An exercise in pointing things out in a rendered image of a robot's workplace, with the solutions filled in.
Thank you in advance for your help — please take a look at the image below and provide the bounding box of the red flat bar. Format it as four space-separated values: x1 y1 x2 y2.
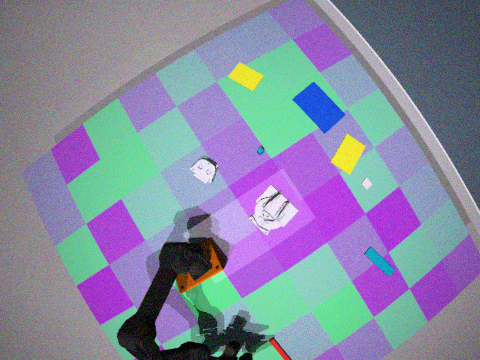
269 338 290 360

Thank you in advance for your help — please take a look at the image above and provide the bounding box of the teal rectangular bar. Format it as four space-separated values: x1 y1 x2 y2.
364 247 395 277

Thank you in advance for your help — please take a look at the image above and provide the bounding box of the yellow rectangular plate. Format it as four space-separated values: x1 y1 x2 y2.
331 134 365 175
229 62 264 91

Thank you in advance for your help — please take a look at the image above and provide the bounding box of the blue flat rectangular plate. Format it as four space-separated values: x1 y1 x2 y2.
293 82 345 134

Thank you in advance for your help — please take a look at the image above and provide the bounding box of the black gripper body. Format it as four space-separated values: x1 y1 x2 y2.
211 353 252 360

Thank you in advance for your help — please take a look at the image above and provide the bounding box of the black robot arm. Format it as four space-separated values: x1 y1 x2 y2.
117 242 242 360

